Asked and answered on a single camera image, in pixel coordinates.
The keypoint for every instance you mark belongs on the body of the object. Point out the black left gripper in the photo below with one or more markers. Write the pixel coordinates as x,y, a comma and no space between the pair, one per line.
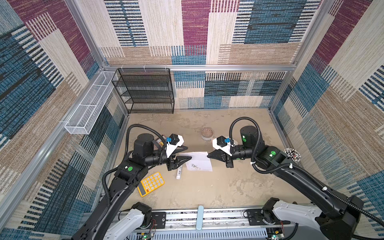
177,162

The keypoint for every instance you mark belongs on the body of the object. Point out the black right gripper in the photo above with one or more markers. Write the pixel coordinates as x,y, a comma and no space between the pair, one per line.
219,156

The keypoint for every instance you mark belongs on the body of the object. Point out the white letter paper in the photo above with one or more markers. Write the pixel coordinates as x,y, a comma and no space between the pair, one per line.
199,161

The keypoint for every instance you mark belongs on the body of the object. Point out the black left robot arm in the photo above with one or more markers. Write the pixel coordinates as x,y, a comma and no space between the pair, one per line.
150,149

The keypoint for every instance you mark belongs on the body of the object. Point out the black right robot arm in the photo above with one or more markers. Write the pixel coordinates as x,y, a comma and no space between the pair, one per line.
333,214

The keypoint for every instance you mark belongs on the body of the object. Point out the white tape roll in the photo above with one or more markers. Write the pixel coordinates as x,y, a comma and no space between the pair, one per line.
207,134

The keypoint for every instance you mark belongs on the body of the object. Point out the yellow calculator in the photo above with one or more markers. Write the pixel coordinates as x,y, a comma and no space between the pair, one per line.
150,184

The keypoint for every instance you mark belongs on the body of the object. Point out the black mesh shelf rack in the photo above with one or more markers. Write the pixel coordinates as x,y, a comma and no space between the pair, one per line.
145,91

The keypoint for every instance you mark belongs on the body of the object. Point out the pencil holder with pencils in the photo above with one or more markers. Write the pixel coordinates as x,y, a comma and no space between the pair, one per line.
293,154

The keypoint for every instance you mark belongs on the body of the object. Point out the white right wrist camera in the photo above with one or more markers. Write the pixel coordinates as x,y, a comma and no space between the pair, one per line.
224,144

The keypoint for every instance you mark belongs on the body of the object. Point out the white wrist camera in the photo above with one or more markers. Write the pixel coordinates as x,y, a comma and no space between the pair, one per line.
173,141
224,144

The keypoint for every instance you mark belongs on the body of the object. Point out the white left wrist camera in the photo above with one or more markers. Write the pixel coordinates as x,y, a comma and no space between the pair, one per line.
173,141

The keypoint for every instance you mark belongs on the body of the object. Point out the light blue handle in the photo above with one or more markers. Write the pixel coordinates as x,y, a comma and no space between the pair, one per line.
200,218

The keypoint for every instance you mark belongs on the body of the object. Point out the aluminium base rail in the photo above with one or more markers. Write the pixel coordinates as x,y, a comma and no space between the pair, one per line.
225,224

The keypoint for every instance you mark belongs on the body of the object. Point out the white wire basket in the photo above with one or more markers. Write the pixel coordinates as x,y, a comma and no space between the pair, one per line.
87,112

